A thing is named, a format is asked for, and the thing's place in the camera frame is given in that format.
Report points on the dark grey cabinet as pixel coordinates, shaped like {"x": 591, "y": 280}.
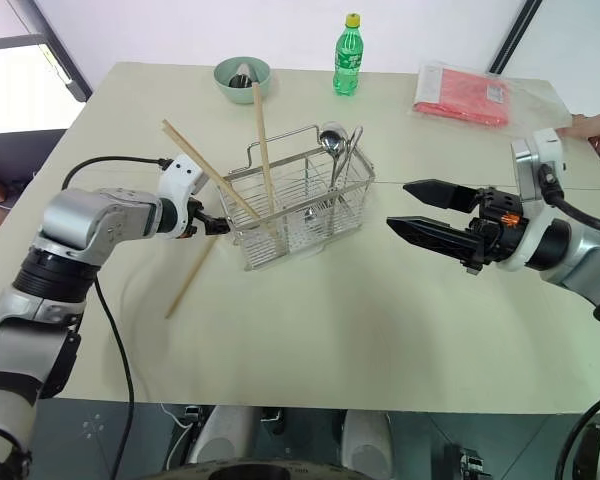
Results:
{"x": 20, "y": 155}

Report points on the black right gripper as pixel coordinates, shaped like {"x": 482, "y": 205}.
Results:
{"x": 500, "y": 220}

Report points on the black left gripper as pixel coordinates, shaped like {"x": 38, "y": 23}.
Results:
{"x": 199, "y": 217}

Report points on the white rounded robot leg shell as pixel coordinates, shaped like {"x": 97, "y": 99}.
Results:
{"x": 365, "y": 445}
{"x": 225, "y": 435}

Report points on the green plastic bottle yellow cap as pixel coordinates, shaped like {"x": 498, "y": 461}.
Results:
{"x": 347, "y": 65}

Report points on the red cloth in clear bag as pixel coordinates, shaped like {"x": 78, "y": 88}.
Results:
{"x": 470, "y": 95}

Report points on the black and white small object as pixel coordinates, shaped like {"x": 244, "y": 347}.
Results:
{"x": 241, "y": 80}

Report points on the black wall strip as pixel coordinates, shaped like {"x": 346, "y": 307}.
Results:
{"x": 512, "y": 40}

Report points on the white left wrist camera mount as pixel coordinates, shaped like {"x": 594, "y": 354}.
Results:
{"x": 180, "y": 172}

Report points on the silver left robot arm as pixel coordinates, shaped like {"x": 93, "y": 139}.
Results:
{"x": 75, "y": 215}

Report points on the black metal frame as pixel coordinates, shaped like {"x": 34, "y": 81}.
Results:
{"x": 55, "y": 45}

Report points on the wooden chopstick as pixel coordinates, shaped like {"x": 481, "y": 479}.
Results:
{"x": 262, "y": 145}
{"x": 179, "y": 143}
{"x": 190, "y": 282}
{"x": 200, "y": 157}

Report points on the metal spoon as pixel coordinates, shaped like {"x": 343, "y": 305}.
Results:
{"x": 332, "y": 142}

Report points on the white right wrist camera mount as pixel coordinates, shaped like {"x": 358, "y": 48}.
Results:
{"x": 550, "y": 145}

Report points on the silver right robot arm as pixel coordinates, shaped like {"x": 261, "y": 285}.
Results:
{"x": 590, "y": 265}

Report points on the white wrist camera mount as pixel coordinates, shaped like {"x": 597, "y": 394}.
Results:
{"x": 550, "y": 145}
{"x": 180, "y": 172}

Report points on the pale green bowl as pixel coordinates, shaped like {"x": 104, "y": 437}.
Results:
{"x": 230, "y": 92}

